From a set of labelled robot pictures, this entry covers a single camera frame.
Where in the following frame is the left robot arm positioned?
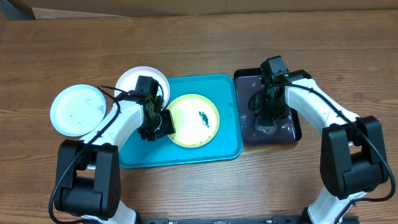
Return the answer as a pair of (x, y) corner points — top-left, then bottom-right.
(49, 90), (175, 223)

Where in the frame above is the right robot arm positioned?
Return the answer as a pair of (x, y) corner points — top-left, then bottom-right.
(249, 70), (396, 223)

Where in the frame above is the yellow round plate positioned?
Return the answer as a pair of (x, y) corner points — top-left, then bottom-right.
(167, 94), (220, 148)

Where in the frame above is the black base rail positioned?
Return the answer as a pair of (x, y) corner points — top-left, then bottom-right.
(136, 215), (304, 224)

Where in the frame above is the cardboard backdrop panel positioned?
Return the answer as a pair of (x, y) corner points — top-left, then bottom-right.
(24, 0), (397, 16)

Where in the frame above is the green sponge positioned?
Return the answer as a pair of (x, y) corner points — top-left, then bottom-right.
(256, 115), (277, 130)

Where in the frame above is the white round plate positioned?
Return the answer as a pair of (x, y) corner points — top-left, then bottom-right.
(116, 66), (170, 109)

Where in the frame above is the black water tray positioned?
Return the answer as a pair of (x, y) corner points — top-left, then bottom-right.
(234, 68), (302, 146)

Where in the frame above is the light blue round plate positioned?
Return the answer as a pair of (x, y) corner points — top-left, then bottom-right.
(50, 84), (106, 137)

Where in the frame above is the teal plastic tray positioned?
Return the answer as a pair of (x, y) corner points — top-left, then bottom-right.
(119, 74), (243, 169)

